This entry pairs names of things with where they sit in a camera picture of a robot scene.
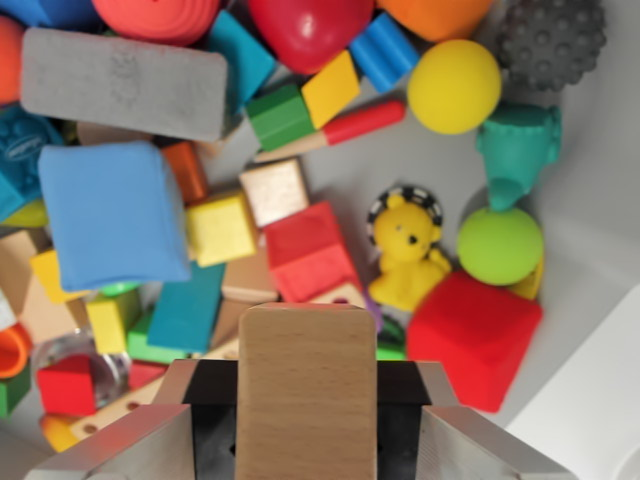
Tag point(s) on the smooth orange ball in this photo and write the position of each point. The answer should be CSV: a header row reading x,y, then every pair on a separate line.
x,y
7,60

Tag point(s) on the red soft cube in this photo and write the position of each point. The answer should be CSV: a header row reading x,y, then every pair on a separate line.
x,y
470,340

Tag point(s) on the yellow lion toy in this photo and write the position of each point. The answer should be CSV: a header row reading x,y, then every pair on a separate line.
x,y
407,250

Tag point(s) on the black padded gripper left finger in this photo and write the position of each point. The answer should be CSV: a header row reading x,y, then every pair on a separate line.
x,y
150,440

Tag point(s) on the orange foam block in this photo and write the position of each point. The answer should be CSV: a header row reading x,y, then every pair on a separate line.
x,y
435,17

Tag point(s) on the blue soft pillow block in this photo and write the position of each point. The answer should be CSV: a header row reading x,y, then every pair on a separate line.
x,y
115,215

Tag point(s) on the glossy natural wooden block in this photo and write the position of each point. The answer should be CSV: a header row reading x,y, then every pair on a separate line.
x,y
275,192

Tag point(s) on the teal embossed rubber cube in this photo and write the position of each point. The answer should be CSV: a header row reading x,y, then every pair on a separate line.
x,y
25,150

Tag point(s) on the dark green piece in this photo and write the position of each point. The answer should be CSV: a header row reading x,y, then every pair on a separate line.
x,y
391,330

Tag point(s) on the lime green ball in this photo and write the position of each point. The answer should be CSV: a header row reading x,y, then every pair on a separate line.
x,y
500,245

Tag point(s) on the red ribbed ball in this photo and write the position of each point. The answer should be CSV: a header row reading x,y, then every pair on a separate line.
x,y
155,20

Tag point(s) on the grey foam block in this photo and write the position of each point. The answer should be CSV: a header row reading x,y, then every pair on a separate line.
x,y
125,85

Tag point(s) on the red plastic dome toy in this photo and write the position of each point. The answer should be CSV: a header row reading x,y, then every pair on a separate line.
x,y
310,35

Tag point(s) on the tan wooden block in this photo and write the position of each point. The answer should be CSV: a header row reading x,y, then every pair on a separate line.
x,y
110,134

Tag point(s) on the blue ridged cylinder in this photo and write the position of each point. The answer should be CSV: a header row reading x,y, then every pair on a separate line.
x,y
385,52

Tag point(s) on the red wooden block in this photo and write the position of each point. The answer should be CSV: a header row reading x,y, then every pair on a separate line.
x,y
145,375

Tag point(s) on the natural wooden cube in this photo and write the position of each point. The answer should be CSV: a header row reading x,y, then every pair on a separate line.
x,y
305,390

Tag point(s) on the grey spiky ball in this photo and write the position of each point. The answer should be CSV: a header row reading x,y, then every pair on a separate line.
x,y
550,42

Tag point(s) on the green bevelled wooden block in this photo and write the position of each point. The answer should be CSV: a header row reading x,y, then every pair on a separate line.
x,y
275,117

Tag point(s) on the small purple piece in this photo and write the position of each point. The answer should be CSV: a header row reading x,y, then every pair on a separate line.
x,y
372,310

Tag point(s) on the red foam block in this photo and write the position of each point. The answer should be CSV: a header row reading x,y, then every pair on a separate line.
x,y
310,250

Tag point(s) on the white plastic bin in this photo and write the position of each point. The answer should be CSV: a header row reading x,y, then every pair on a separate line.
x,y
425,165

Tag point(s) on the orange wooden block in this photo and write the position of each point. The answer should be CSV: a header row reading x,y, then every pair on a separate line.
x,y
185,170

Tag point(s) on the large natural wooden block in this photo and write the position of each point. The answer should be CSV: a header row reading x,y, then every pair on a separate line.
x,y
15,260

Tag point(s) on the red wooden cube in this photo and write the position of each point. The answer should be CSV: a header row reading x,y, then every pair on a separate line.
x,y
65,387

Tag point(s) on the black padded gripper right finger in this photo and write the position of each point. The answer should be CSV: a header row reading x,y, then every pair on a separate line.
x,y
450,440

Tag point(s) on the orange plastic cup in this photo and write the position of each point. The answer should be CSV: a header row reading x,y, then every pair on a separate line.
x,y
12,350

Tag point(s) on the teal rubber animal toy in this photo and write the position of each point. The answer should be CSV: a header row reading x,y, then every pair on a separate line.
x,y
515,145

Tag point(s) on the olive green pear toy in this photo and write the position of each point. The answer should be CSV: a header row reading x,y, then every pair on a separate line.
x,y
25,215

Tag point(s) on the wooden strip with holes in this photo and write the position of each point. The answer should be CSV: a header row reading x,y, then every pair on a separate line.
x,y
125,405

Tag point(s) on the yellow wooden cube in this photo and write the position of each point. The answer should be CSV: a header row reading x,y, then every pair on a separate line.
x,y
55,277
110,325
330,87
220,230

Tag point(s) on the yellow ball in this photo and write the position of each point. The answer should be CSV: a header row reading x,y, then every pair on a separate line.
x,y
455,87

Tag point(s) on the green cylinder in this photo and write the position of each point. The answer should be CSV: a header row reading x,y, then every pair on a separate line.
x,y
120,287

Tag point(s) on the clear glass jar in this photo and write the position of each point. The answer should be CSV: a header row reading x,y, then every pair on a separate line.
x,y
112,370

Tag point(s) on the blue foam block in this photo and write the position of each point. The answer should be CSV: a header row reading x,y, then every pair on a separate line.
x,y
50,12

